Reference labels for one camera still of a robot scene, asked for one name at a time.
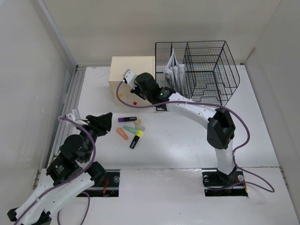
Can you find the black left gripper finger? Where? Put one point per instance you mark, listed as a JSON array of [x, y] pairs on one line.
[[105, 127], [104, 118]]

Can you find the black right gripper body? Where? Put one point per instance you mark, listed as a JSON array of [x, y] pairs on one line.
[[144, 94]]

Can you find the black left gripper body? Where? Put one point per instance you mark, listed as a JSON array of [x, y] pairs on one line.
[[93, 131]]

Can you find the cream wooden drawer cabinet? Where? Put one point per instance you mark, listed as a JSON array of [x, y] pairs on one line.
[[123, 71]]

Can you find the small wooden stamp block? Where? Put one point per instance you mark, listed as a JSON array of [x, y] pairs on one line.
[[137, 122]]

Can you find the grey eraser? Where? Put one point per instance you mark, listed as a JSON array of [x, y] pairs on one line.
[[140, 127]]

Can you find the white instruction booklet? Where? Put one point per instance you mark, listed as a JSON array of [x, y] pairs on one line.
[[174, 73]]

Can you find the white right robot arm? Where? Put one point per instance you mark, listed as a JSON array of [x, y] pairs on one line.
[[218, 122]]

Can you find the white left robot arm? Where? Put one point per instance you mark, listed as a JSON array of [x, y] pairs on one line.
[[73, 171]]

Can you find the orange highlighter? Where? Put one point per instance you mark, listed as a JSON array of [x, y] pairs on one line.
[[122, 133]]

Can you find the green highlighter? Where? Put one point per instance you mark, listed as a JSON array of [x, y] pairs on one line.
[[130, 129]]

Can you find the purple black highlighter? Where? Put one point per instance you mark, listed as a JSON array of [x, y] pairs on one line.
[[127, 119]]

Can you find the yellow black highlighter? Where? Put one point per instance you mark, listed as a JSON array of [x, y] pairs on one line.
[[136, 139]]

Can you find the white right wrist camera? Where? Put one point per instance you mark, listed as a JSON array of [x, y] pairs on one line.
[[129, 78]]

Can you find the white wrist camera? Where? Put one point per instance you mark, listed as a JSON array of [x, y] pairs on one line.
[[129, 78], [73, 115]]

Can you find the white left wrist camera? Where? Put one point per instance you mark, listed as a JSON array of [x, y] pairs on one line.
[[73, 115]]

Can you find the aluminium rail frame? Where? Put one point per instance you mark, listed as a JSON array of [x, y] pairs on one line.
[[69, 101]]

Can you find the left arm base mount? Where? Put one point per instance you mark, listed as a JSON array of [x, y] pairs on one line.
[[108, 188]]

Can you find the black wire mesh organizer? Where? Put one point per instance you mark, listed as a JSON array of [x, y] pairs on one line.
[[210, 73]]

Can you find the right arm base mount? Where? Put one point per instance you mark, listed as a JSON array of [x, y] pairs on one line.
[[218, 184]]

